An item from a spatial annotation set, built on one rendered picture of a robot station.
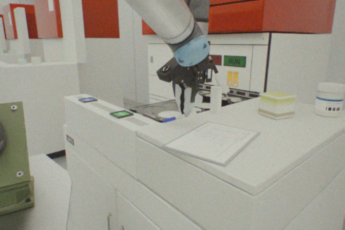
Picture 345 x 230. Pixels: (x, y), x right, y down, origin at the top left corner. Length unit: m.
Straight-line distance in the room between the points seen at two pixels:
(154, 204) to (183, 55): 0.38
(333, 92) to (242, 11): 0.47
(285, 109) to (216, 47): 0.55
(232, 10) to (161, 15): 0.74
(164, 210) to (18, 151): 0.37
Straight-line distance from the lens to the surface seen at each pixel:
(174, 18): 0.43
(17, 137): 0.70
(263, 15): 1.05
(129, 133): 0.69
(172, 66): 0.63
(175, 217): 0.63
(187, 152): 0.52
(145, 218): 0.75
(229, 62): 1.18
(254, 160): 0.52
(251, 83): 1.13
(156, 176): 0.63
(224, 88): 0.81
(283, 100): 0.78
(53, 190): 0.74
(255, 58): 1.11
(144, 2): 0.38
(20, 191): 0.69
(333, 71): 2.55
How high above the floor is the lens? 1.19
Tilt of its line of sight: 14 degrees down
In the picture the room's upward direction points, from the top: straight up
